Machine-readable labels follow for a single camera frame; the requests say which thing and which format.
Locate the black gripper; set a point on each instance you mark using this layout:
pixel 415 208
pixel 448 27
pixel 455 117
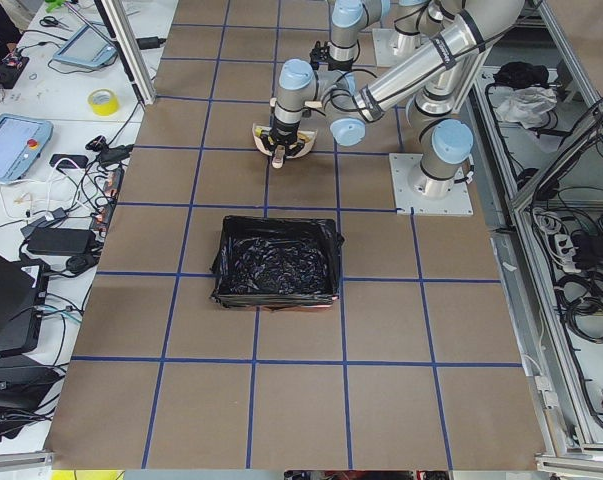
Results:
pixel 339 65
pixel 283 133

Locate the white plastic dustpan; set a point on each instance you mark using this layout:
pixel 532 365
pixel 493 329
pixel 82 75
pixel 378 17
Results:
pixel 279 148

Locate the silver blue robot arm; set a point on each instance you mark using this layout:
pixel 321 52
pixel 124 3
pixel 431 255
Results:
pixel 441 46
pixel 416 22

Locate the black lined trash bin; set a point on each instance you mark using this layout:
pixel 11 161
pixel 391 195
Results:
pixel 277 263

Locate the yellow tape roll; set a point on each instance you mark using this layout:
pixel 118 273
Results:
pixel 103 102

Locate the blue teach pendant far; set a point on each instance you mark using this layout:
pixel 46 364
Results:
pixel 88 48

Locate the blue teach pendant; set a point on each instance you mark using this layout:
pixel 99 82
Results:
pixel 88 48
pixel 21 142

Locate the white crumpled cloth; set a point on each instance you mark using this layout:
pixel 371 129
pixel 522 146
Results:
pixel 529 107

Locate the black power adapter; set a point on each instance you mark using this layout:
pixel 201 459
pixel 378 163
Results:
pixel 60 241

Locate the black scissors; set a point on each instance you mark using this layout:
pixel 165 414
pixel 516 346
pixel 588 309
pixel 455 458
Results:
pixel 50 21

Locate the blue teach pendant near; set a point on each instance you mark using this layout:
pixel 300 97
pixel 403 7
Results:
pixel 21 142

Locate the black laptop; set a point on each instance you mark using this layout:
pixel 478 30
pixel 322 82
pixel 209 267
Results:
pixel 23 287

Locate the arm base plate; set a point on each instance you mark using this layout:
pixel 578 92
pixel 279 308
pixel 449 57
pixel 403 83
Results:
pixel 416 193
pixel 392 47

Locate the aluminium frame post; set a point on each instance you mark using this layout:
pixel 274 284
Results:
pixel 115 19

